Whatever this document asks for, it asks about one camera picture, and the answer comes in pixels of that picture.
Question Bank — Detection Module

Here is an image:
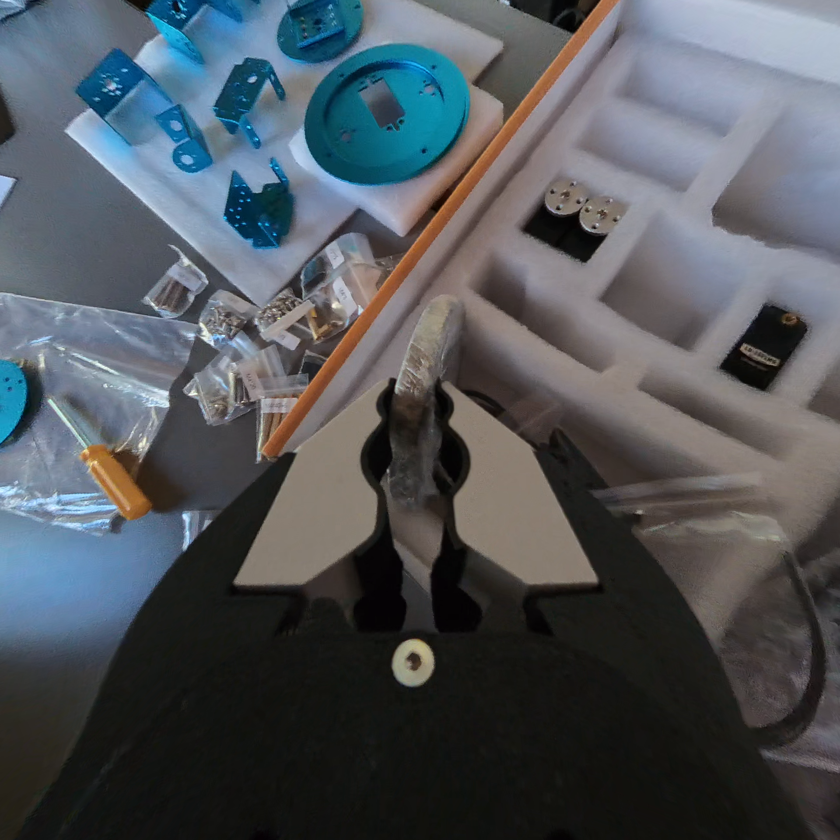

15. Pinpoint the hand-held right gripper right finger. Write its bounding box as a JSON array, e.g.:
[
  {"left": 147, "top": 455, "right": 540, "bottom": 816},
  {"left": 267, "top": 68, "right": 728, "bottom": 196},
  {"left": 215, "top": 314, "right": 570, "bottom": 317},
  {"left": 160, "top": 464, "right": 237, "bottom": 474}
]
[{"left": 430, "top": 384, "right": 599, "bottom": 634}]

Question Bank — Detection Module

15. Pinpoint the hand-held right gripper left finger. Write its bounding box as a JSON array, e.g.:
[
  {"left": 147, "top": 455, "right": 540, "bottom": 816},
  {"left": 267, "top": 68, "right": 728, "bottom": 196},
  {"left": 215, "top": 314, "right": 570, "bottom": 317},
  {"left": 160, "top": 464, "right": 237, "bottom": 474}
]
[{"left": 233, "top": 379, "right": 408, "bottom": 632}]

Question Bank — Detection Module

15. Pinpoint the plastic-wrapped round metal ring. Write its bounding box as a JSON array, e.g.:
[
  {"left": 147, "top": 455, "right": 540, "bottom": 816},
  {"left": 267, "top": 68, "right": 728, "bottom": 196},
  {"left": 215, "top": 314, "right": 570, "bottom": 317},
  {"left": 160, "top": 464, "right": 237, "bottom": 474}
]
[{"left": 384, "top": 295, "right": 467, "bottom": 509}]

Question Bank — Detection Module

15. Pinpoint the yellow-handled screwdriver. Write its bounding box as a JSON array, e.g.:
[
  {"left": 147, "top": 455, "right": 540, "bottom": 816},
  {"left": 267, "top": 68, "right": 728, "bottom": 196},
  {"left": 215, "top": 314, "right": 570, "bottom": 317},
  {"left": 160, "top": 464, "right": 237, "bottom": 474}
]
[{"left": 49, "top": 397, "right": 153, "bottom": 522}]

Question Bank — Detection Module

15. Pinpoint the orange and white cardboard box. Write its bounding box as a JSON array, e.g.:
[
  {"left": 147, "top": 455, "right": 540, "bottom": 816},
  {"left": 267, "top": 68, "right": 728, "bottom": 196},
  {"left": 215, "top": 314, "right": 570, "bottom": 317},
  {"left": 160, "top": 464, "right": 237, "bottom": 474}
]
[{"left": 261, "top": 0, "right": 840, "bottom": 765}]

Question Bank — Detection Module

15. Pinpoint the blue round metal disc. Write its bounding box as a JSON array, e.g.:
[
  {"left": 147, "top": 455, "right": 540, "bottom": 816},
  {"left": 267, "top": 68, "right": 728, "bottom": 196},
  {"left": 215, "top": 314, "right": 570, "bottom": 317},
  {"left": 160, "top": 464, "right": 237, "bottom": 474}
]
[{"left": 0, "top": 357, "right": 29, "bottom": 447}]

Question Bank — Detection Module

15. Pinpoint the single clear hardware bag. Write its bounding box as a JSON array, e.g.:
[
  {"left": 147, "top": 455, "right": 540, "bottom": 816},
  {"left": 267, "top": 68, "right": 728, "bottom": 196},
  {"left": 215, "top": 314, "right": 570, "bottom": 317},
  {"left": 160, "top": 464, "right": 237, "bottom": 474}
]
[{"left": 180, "top": 511, "right": 221, "bottom": 551}]

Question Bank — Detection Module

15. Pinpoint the clear bag inside box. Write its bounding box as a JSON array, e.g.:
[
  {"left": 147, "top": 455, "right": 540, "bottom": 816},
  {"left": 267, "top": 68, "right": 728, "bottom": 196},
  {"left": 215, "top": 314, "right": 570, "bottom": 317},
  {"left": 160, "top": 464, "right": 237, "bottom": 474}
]
[{"left": 591, "top": 476, "right": 840, "bottom": 756}]

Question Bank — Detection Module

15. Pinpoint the pile of small screw bags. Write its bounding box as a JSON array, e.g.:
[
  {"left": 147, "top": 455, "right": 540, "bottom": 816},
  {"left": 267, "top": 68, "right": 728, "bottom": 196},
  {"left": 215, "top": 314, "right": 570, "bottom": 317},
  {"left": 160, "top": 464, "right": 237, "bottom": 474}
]
[{"left": 143, "top": 233, "right": 398, "bottom": 460}]

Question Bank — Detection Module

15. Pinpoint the clear plastic bag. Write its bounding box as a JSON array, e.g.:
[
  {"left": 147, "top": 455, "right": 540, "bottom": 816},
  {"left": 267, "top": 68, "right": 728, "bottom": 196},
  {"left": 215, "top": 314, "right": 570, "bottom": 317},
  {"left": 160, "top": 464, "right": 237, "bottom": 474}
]
[{"left": 0, "top": 292, "right": 199, "bottom": 536}]

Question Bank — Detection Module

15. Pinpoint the black servo motor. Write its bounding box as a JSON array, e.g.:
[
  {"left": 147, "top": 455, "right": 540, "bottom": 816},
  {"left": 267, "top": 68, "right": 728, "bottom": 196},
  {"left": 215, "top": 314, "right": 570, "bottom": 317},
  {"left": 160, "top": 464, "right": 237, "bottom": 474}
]
[{"left": 720, "top": 303, "right": 809, "bottom": 393}]

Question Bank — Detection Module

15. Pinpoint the black servo with silver horn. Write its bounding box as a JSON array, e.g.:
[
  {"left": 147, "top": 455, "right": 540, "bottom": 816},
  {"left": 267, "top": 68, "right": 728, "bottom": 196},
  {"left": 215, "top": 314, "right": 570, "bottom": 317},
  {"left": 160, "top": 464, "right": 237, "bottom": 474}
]
[
  {"left": 524, "top": 178, "right": 592, "bottom": 249},
  {"left": 558, "top": 196, "right": 629, "bottom": 265}
]

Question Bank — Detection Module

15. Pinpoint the white foam sheet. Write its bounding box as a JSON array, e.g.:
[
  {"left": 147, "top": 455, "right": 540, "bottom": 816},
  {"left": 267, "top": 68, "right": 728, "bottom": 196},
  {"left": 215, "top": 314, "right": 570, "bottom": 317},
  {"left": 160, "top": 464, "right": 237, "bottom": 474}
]
[{"left": 63, "top": 0, "right": 505, "bottom": 306}]

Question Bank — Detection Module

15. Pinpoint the white foam box insert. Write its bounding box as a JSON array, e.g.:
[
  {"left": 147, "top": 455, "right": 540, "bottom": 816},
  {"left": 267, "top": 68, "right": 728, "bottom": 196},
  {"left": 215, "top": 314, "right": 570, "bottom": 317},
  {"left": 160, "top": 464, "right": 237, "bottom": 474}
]
[{"left": 289, "top": 0, "right": 840, "bottom": 657}]

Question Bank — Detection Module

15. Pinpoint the wide blue perforated bracket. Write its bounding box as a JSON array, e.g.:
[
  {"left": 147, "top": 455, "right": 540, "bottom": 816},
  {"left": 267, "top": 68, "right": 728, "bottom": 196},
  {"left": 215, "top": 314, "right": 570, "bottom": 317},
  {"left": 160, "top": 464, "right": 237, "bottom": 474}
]
[{"left": 223, "top": 157, "right": 296, "bottom": 250}]

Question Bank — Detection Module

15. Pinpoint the thick black cable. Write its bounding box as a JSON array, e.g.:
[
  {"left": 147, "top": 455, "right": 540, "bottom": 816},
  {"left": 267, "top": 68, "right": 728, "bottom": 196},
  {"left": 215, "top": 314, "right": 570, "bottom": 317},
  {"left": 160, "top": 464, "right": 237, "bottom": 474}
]
[{"left": 751, "top": 550, "right": 829, "bottom": 749}]

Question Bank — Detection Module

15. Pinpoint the blue metal ring plate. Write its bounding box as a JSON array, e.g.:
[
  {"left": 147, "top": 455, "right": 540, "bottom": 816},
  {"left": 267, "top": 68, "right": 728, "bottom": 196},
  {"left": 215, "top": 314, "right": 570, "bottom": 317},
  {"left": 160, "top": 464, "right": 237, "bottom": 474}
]
[{"left": 304, "top": 44, "right": 472, "bottom": 186}]

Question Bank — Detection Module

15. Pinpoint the small blue U bracket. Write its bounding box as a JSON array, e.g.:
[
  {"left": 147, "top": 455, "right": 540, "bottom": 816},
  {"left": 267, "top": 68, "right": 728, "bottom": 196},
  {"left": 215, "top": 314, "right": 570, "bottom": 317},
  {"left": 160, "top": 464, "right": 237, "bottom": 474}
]
[{"left": 213, "top": 57, "right": 286, "bottom": 151}]

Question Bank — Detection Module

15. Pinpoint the blue metal U bracket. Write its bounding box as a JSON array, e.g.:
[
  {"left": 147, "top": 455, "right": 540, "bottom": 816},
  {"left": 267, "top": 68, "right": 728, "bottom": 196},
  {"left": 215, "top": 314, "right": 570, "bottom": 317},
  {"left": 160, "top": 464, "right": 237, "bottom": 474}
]
[
  {"left": 146, "top": 0, "right": 263, "bottom": 64},
  {"left": 75, "top": 48, "right": 212, "bottom": 175}
]

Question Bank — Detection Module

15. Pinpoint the blue angled bracket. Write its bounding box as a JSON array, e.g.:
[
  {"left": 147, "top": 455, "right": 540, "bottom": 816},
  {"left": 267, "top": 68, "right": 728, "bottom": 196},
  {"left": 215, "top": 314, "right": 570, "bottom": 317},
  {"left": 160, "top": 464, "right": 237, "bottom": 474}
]
[{"left": 289, "top": 0, "right": 347, "bottom": 48}]

